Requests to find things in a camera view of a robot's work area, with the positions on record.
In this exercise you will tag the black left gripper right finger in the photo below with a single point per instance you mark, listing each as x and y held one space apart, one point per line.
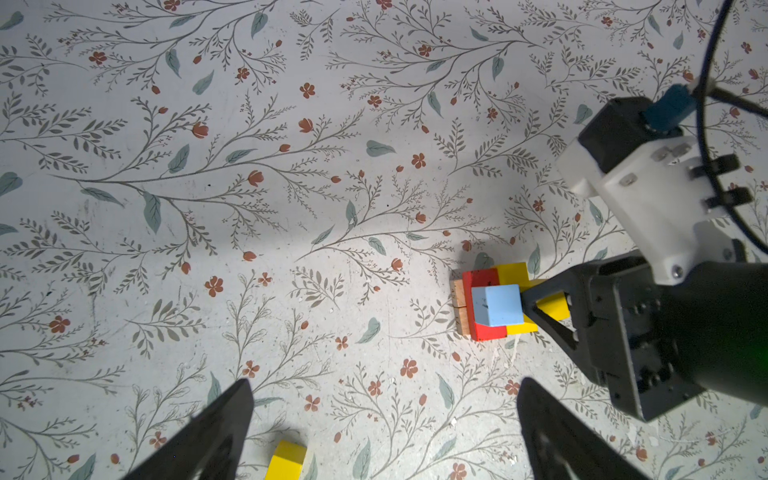
559 445

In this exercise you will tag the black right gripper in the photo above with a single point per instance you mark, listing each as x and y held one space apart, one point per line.
656 347

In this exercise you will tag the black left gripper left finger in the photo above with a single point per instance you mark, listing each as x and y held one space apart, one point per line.
210 446

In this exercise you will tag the light blue cube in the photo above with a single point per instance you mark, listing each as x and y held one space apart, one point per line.
504 305

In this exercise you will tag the red block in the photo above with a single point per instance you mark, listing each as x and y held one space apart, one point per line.
475 284

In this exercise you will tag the natural wood block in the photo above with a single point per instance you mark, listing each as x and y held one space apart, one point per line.
460 308

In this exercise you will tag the small yellow cube left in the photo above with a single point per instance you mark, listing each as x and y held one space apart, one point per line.
286 462

